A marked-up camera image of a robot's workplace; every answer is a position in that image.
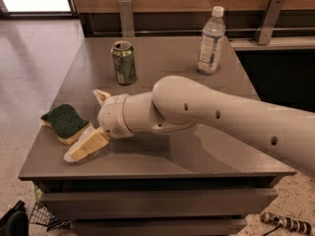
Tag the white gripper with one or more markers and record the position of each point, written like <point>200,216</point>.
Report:
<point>112,116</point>

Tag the green and yellow sponge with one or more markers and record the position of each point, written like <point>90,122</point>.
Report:
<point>66,123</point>

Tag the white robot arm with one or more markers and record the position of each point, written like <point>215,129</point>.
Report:
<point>177,103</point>

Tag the green soda can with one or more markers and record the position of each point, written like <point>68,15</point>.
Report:
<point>122,53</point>

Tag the grey drawer cabinet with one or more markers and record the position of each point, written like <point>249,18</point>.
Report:
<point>199,181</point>

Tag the black bag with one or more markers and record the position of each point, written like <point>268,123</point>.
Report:
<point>15,221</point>

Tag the clear plastic water bottle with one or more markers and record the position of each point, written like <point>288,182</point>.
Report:
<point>211,42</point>

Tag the black and white striped tool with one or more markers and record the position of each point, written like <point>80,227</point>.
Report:
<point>290,224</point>

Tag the black wire basket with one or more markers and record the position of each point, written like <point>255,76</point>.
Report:
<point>40,215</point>

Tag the left grey metal bracket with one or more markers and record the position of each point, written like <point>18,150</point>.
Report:
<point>126,17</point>

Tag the grey metal bracket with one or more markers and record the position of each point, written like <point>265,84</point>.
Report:
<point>126,17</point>
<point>263,34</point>

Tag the wooden counter with rail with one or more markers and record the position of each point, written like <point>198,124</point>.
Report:
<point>294,28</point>

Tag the right grey metal bracket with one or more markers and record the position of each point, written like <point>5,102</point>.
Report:
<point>263,34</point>

